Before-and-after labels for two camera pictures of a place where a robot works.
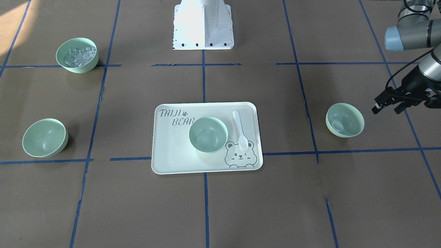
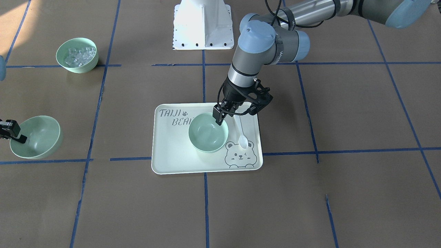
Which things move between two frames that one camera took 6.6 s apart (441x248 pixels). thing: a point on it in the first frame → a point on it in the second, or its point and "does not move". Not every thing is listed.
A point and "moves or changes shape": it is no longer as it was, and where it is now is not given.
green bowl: (45, 137) moves or changes shape
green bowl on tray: (208, 134) does not move
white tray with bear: (172, 153) does not move
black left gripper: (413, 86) → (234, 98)
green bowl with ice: (77, 55) does not move
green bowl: (344, 120) → (207, 135)
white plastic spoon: (243, 142) does not move
